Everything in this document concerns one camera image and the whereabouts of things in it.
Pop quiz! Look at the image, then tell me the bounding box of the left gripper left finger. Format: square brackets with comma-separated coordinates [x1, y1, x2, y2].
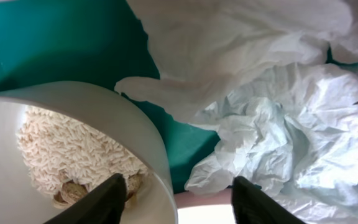
[45, 174, 127, 224]

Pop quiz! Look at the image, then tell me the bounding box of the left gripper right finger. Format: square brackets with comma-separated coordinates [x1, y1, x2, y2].
[231, 176, 305, 224]

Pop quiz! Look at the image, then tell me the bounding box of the pile of rice and nuts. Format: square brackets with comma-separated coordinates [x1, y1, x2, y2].
[17, 106, 150, 209]

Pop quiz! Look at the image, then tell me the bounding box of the white bowl with rice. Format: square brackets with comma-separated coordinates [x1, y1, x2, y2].
[0, 81, 178, 224]

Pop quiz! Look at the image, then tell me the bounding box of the crumpled white napkin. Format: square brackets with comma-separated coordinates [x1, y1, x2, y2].
[115, 0, 358, 223]

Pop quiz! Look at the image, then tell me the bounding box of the teal serving tray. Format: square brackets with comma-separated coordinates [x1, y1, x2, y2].
[0, 0, 358, 195]

